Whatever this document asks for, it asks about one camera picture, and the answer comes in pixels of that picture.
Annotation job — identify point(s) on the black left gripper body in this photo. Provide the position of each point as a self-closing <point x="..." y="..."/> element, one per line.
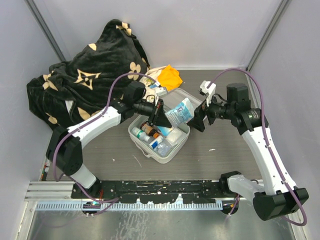
<point x="144" y="108"/>

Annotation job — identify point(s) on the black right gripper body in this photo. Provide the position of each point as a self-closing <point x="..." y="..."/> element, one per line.
<point x="222" y="110"/>

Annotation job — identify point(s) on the brown glass medicine bottle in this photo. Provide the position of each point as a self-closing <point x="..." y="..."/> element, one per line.
<point x="149" y="130"/>

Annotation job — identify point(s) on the light blue wipes pouch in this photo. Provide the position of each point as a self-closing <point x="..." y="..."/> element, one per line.
<point x="182" y="113"/>

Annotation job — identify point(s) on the white bottle green label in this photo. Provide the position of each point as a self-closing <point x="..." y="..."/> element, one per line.
<point x="140" y="134"/>

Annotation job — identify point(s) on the white gauze pad packet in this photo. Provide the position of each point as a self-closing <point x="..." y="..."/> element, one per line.
<point x="174" y="136"/>

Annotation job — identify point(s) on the grey medicine kit case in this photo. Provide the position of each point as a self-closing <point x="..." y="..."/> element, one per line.
<point x="171" y="100"/>

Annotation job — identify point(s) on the small bag with teal header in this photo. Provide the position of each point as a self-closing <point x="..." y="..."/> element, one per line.
<point x="163" y="149"/>

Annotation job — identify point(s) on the bagged white blue bandage roll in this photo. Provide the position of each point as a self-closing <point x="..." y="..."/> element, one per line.
<point x="156" y="142"/>

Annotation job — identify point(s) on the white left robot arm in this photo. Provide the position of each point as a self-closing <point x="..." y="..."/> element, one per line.
<point x="66" y="145"/>

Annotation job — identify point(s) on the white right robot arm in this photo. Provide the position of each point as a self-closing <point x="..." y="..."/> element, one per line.
<point x="278" y="195"/>

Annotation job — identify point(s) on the yellow cloth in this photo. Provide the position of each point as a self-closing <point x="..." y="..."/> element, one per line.
<point x="169" y="78"/>

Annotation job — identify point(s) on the black floral fleece blanket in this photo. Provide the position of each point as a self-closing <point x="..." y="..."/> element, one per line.
<point x="74" y="91"/>

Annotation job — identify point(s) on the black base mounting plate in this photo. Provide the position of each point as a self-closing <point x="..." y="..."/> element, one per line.
<point x="160" y="191"/>

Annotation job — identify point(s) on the white slotted cable duct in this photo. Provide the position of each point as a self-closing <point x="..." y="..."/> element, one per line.
<point x="93" y="206"/>

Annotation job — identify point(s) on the aluminium frame rail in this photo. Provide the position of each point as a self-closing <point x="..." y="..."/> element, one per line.
<point x="49" y="191"/>

